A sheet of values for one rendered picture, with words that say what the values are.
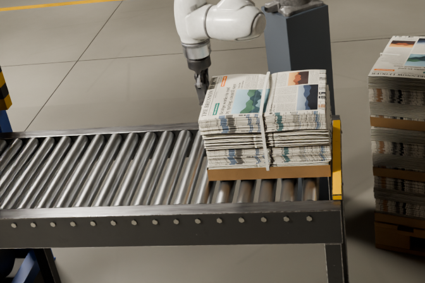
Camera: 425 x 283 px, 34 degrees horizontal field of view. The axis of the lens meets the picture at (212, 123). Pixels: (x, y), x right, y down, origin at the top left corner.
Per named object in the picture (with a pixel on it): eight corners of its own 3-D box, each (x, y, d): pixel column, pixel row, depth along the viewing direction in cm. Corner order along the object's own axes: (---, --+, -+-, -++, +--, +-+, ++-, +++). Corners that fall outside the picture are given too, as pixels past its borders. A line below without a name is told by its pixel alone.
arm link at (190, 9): (171, 43, 216) (207, 47, 209) (162, -4, 208) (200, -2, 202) (190, 30, 224) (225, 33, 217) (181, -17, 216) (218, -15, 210)
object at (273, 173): (284, 131, 236) (283, 119, 234) (279, 178, 211) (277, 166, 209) (267, 131, 237) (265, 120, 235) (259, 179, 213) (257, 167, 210)
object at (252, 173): (267, 131, 237) (265, 120, 235) (258, 179, 212) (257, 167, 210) (221, 133, 240) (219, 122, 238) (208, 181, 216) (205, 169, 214)
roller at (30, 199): (75, 145, 260) (72, 133, 258) (28, 223, 220) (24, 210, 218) (63, 145, 261) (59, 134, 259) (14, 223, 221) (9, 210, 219)
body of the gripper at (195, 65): (207, 60, 216) (211, 86, 220) (211, 48, 223) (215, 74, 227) (183, 61, 217) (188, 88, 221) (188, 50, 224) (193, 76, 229)
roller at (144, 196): (176, 140, 252) (174, 128, 250) (147, 220, 212) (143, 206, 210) (163, 141, 253) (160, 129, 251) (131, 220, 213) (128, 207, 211)
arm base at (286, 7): (255, 9, 288) (253, -4, 285) (300, -6, 295) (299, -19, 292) (277, 20, 273) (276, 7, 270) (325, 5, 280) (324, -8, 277)
